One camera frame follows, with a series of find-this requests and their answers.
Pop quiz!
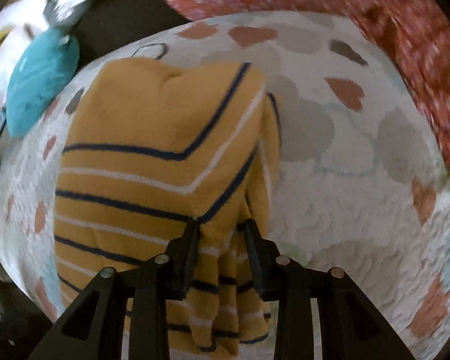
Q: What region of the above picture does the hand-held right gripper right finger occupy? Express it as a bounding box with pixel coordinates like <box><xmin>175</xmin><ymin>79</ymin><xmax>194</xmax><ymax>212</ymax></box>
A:
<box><xmin>242</xmin><ymin>218</ymin><xmax>417</xmax><ymax>360</ymax></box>

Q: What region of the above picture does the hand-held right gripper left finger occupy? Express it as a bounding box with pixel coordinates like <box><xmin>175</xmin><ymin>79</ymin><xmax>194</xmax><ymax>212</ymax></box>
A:
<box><xmin>28</xmin><ymin>218</ymin><xmax>201</xmax><ymax>360</ymax></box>

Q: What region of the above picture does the yellow striped sweater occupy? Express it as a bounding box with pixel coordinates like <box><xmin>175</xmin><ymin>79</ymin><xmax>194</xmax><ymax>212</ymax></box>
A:
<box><xmin>53</xmin><ymin>60</ymin><xmax>282</xmax><ymax>359</ymax></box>

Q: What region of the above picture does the white patterned quilt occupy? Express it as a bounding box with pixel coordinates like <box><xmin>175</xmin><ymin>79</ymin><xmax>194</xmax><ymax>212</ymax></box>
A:
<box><xmin>0</xmin><ymin>10</ymin><xmax>450</xmax><ymax>360</ymax></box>

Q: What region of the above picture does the teal plastic bag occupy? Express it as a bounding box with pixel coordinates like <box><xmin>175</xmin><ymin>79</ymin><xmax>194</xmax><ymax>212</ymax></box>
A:
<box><xmin>5</xmin><ymin>26</ymin><xmax>81</xmax><ymax>138</ymax></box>

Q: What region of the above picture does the dark cloth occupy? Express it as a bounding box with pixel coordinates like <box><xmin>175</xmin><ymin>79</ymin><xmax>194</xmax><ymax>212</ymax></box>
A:
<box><xmin>73</xmin><ymin>0</ymin><xmax>192</xmax><ymax>70</ymax></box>

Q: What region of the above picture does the red floral cloth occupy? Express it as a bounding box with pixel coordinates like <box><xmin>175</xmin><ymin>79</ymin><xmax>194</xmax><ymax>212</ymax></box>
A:
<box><xmin>125</xmin><ymin>0</ymin><xmax>450</xmax><ymax>181</ymax></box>

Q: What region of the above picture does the white plastic bag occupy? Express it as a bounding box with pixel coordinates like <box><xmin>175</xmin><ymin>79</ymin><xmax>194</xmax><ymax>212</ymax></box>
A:
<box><xmin>0</xmin><ymin>0</ymin><xmax>57</xmax><ymax>121</ymax></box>

